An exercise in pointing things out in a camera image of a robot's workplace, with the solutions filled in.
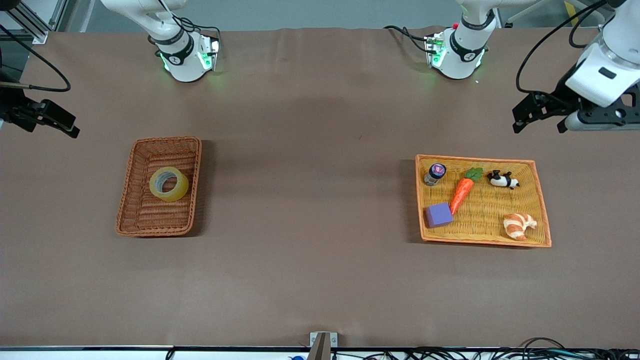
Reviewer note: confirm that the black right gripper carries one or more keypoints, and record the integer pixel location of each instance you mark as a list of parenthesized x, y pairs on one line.
[(14, 111)]

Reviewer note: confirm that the orange rimmed yellow wicker basket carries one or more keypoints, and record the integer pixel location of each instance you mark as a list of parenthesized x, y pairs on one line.
[(480, 220)]

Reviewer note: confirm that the brown post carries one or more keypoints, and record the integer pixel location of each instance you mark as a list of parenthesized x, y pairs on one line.
[(320, 351)]

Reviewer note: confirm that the toy orange carrot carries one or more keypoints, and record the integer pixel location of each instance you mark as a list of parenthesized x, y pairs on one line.
[(462, 192)]

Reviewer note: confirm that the small jar with dark lid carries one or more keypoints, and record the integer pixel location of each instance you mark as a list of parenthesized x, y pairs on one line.
[(436, 172)]

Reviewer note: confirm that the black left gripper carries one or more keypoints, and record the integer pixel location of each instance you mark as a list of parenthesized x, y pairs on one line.
[(563, 96)]

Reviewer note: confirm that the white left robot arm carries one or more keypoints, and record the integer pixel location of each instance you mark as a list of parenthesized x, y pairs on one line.
[(607, 70)]

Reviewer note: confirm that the yellow packing tape roll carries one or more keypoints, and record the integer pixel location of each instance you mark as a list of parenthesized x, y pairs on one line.
[(172, 196)]

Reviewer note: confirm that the toy croissant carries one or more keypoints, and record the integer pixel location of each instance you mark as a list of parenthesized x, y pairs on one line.
[(517, 225)]

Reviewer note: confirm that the aluminium frame profile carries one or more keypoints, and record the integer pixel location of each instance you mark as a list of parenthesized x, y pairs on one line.
[(37, 34)]

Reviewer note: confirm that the grey metal bracket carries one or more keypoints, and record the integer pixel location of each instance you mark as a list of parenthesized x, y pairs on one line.
[(334, 340)]

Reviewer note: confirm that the brown wicker basket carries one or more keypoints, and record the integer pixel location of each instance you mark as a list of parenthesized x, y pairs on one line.
[(150, 220)]

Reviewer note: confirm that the brown table cover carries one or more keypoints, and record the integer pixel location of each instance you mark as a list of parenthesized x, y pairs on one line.
[(320, 280)]

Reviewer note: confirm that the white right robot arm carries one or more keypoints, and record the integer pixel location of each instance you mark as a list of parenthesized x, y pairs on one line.
[(175, 50)]

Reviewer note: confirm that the purple foam cube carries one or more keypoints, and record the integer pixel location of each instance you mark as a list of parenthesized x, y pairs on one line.
[(439, 215)]

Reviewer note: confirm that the toy panda figure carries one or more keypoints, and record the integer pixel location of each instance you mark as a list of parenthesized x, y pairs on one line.
[(500, 180)]

